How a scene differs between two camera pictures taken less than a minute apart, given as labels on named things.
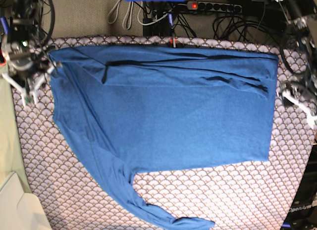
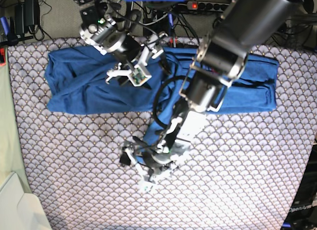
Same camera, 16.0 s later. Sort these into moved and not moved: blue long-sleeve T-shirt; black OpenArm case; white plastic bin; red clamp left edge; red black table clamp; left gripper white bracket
Moved: left gripper white bracket; blue long-sleeve T-shirt
Not moved: red black table clamp; red clamp left edge; black OpenArm case; white plastic bin
